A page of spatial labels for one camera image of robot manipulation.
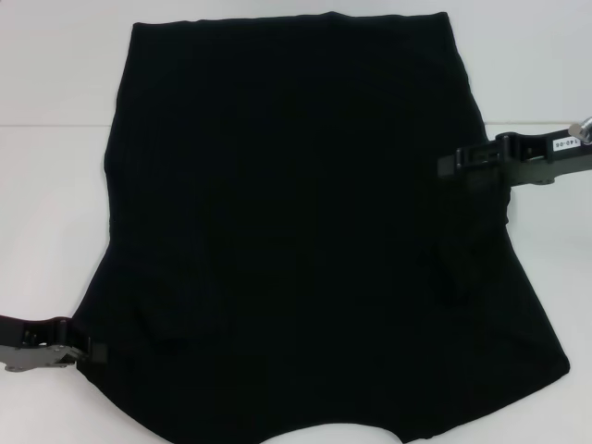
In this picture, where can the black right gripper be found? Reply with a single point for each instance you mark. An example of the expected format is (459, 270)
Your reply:
(532, 159)

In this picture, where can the black shirt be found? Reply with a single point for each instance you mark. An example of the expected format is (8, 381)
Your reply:
(300, 208)

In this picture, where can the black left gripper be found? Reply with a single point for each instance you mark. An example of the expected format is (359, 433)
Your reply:
(32, 342)

